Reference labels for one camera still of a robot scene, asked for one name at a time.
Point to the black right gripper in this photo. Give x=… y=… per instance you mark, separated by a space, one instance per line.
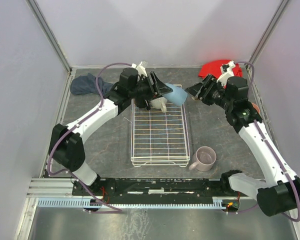
x=205 y=87

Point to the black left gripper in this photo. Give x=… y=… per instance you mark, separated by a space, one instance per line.
x=152 y=84

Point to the cream ceramic mug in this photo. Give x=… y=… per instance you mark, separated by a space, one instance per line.
x=159 y=104

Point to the blue plastic cup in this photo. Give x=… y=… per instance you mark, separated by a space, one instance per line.
x=178 y=95

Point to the black mug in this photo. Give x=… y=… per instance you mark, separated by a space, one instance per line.
x=142 y=104

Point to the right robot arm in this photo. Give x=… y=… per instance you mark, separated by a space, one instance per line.
x=280 y=190

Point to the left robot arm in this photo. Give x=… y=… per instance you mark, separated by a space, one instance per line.
x=67 y=141

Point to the red cloth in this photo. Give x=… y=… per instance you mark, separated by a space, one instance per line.
x=214 y=68

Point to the pink plastic cup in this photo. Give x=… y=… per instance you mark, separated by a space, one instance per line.
x=256 y=107

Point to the lilac ceramic mug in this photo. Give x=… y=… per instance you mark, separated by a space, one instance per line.
x=203 y=159

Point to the dark blue cloth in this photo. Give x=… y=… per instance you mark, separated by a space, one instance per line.
x=86 y=84

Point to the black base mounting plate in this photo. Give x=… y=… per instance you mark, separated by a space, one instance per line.
x=162 y=190

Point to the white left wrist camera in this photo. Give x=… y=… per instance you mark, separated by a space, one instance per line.
x=141 y=68

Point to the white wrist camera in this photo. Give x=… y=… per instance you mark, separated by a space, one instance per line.
x=226 y=72
x=141 y=68

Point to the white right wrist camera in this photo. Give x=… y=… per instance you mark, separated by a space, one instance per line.
x=226 y=72

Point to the white wire dish rack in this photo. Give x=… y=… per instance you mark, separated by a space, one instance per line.
x=159 y=139

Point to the white slotted cable duct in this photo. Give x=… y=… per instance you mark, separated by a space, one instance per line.
x=89 y=203

